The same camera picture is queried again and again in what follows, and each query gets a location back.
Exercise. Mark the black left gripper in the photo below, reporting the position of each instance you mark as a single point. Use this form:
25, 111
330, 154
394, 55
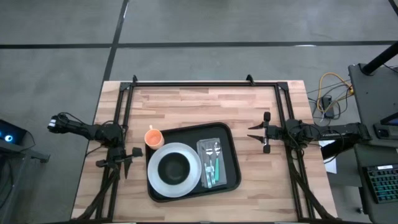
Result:
119, 154

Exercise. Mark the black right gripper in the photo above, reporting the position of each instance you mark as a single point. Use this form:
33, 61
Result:
275, 132

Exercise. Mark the white round plate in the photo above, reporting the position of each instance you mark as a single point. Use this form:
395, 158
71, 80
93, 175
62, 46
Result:
155, 183

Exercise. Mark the orange mug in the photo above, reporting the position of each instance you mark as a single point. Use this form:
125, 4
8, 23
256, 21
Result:
154, 139

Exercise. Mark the black round bowl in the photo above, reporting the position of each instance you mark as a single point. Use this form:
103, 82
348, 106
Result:
174, 168

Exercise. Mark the grey cloth napkin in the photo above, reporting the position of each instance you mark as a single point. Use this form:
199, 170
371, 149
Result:
224, 174

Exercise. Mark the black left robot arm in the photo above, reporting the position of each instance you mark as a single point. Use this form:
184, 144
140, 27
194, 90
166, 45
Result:
93, 131

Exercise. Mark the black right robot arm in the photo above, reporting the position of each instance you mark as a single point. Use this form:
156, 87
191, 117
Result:
335, 133

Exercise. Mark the black plastic serving tray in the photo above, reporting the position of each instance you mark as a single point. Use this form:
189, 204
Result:
186, 133

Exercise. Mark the black power adapter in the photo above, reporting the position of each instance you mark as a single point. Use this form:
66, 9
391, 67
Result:
328, 107

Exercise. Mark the white paper sheet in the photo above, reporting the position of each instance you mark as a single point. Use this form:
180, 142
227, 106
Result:
331, 163

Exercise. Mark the black cart leg bar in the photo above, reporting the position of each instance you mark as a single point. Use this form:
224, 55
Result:
337, 151

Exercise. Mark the black box with blue light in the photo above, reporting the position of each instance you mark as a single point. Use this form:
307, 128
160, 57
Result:
11, 132

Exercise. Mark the grey cart top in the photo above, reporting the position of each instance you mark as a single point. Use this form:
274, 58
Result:
373, 99

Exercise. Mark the black handheld device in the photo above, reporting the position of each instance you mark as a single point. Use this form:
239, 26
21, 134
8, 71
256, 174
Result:
385, 129

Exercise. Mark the backlit keyboard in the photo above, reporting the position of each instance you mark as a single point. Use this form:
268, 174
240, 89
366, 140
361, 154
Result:
384, 185

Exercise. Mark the black pole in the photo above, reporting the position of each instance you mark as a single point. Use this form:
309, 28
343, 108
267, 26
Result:
381, 59

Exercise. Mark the black aluminium table frame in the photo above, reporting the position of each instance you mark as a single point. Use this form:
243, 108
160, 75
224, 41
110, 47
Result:
202, 84

